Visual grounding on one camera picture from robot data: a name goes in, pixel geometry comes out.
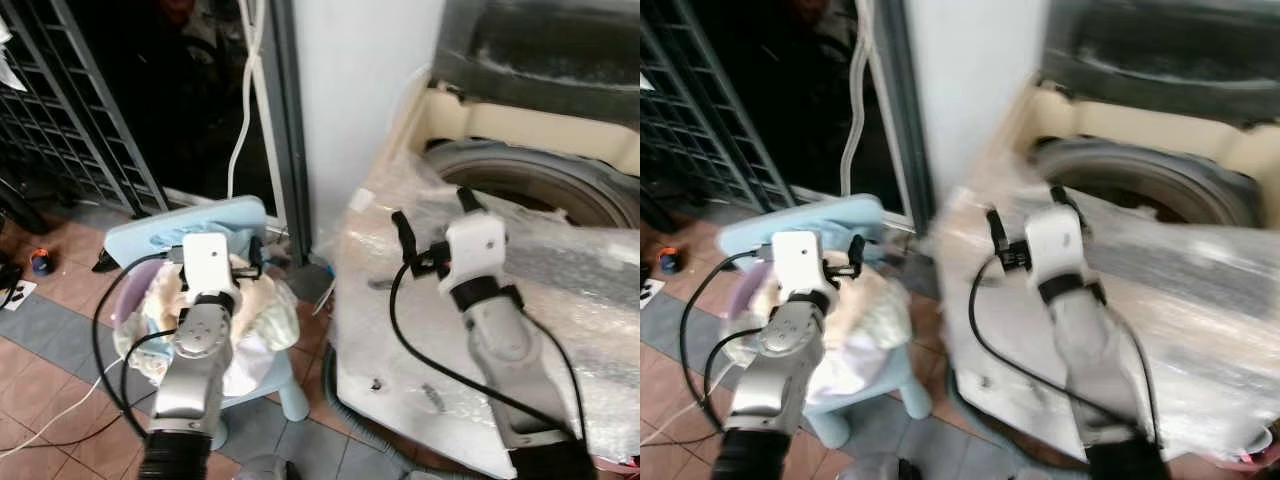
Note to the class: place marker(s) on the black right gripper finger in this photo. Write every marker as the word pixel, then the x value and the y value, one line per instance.
pixel 1066 197
pixel 404 233
pixel 996 232
pixel 468 199

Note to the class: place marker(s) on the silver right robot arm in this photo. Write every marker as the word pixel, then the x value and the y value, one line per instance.
pixel 1090 360
pixel 510 360

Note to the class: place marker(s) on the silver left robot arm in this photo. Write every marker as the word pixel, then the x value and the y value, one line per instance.
pixel 775 370
pixel 195 370

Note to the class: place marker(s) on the cream crumpled clothes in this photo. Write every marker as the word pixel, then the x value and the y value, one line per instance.
pixel 270 315
pixel 880 310

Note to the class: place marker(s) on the grey washing machine drum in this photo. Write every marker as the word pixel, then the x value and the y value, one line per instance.
pixel 1150 180
pixel 540 180

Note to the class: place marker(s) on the beige plastic-wrapped washing machine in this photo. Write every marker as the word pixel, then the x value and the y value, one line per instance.
pixel 580 300
pixel 1200 300

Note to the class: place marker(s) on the dark washing machine lid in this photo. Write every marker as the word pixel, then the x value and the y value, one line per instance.
pixel 1160 55
pixel 545 55

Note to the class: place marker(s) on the light blue plastic chair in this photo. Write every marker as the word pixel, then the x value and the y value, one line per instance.
pixel 755 230
pixel 140 232

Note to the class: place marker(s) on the small orange blue object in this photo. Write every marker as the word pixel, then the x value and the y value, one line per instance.
pixel 40 262
pixel 669 262

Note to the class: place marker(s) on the white printed paper sheet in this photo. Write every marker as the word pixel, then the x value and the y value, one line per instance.
pixel 17 295
pixel 650 293

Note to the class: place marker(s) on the grey metal grille gate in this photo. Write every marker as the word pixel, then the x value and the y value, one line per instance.
pixel 700 110
pixel 60 110

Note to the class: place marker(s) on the pink plastic container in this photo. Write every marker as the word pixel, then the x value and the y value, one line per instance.
pixel 1256 460

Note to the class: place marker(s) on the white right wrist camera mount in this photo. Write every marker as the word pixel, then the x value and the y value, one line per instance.
pixel 476 245
pixel 1056 240

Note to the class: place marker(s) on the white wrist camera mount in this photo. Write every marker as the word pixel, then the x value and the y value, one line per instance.
pixel 207 262
pixel 1056 240
pixel 798 260
pixel 476 245

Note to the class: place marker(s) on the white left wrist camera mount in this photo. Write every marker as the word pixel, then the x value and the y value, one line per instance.
pixel 798 260
pixel 207 262

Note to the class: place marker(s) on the grey door frame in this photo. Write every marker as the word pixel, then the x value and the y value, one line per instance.
pixel 288 120
pixel 905 110

